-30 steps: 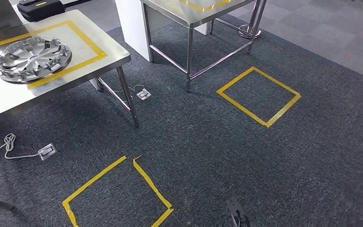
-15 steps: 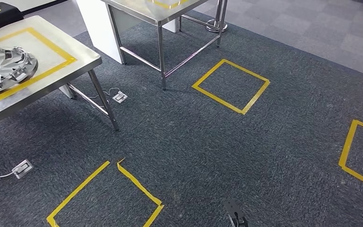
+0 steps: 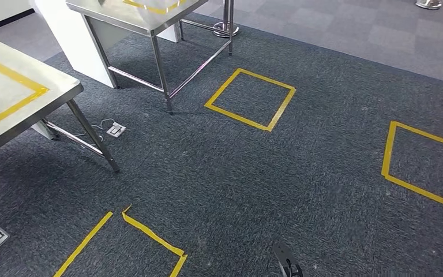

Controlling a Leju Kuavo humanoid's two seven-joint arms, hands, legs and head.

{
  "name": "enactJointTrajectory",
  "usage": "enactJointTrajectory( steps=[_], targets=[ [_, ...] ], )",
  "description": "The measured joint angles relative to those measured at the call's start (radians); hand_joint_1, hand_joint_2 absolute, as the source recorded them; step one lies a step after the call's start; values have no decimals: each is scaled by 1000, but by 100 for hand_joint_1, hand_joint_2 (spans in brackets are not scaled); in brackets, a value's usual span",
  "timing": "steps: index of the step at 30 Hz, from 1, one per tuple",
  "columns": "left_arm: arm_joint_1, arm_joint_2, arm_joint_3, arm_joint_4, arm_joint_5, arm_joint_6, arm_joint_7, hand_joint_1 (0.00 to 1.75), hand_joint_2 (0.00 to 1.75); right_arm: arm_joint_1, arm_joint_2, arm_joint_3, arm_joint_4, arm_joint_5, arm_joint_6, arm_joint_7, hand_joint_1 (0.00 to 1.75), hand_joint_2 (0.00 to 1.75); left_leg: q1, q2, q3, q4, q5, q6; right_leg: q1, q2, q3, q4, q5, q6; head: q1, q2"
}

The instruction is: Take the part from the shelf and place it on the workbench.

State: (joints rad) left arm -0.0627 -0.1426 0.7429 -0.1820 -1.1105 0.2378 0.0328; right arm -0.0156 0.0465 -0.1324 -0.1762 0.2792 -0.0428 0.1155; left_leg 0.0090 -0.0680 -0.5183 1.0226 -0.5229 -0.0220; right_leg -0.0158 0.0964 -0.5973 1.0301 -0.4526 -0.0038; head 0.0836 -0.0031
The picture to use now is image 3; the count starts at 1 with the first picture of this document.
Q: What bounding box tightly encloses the stainless steel workbench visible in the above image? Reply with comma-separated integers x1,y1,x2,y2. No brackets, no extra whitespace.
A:
65,0,234,114
0,36,121,174

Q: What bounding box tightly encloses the yellow floor tape square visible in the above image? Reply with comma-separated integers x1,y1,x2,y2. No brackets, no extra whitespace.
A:
381,121,443,215
53,205,188,277
204,68,296,133

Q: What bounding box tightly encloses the white square pillar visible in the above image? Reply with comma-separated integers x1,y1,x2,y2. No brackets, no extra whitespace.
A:
30,0,181,89

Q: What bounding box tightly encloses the chrome round floor base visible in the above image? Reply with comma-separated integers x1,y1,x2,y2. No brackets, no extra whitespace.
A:
415,0,443,11

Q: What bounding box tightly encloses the chrome stanchion post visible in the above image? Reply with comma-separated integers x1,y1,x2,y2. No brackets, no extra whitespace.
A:
213,0,241,38

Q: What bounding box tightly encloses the thin white floor cable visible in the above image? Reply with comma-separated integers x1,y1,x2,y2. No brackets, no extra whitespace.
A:
74,117,117,140

